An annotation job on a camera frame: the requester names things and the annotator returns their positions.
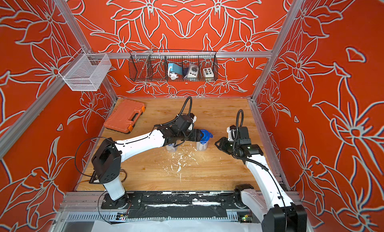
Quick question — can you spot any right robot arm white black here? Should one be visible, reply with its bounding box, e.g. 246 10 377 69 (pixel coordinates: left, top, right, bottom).
215 109 308 232

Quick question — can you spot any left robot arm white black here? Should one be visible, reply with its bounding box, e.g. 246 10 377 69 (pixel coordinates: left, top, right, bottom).
92 113 213 202

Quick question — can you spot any left clear cup blue lid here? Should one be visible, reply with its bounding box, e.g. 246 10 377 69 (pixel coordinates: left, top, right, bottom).
166 144 177 153

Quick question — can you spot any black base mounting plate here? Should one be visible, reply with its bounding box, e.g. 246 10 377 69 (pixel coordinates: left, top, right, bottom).
99 191 253 222

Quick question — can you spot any white button box in basket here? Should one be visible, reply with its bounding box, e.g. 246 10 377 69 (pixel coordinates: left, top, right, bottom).
202 67 215 80

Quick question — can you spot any white grey device in basket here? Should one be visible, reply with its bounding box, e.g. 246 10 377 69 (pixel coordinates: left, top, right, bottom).
183 64 199 79

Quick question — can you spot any orange plastic tool case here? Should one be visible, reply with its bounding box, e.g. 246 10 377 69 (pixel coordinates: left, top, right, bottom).
104 99 146 134

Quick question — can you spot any blue white item in basket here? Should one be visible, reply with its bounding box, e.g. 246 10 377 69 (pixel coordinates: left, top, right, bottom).
167 63 183 80

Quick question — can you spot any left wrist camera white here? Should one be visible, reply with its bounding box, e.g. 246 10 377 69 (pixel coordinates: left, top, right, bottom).
188 113 197 131

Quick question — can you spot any black wire wall basket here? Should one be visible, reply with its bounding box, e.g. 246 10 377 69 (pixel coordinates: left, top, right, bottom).
129 49 219 82

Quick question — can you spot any clear plastic wall bin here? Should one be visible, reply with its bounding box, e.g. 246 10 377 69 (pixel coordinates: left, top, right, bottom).
59 54 112 92

